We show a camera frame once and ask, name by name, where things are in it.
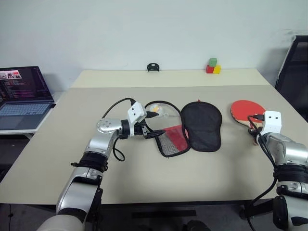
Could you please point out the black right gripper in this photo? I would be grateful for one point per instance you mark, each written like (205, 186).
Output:
(252, 131)

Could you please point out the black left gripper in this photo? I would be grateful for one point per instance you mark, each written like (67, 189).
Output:
(141, 130)

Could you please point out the red table tennis paddle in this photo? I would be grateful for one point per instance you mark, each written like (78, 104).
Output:
(243, 109)

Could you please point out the black mesh paddle case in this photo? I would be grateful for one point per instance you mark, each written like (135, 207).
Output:
(202, 127)

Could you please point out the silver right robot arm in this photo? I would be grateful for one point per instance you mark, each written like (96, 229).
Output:
(286, 154)

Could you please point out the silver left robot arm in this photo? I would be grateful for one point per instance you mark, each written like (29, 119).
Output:
(102, 142)

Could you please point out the small black clip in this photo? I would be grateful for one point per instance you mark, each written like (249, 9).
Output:
(153, 67)

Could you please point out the yellow cube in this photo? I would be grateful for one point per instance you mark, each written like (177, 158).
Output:
(217, 69)

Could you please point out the black mesh office chair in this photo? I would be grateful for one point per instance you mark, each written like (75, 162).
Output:
(294, 72)

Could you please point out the red cube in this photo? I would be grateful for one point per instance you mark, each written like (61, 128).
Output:
(209, 69)

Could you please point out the green cube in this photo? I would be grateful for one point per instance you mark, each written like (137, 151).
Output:
(213, 62)

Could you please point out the open grey laptop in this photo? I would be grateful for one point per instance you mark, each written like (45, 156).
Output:
(22, 96)

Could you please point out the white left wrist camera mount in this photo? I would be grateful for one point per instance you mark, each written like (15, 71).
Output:
(136, 112)

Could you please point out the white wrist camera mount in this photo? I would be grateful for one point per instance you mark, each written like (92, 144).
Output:
(136, 112)
(272, 122)

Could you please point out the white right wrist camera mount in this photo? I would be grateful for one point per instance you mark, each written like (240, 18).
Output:
(272, 122)

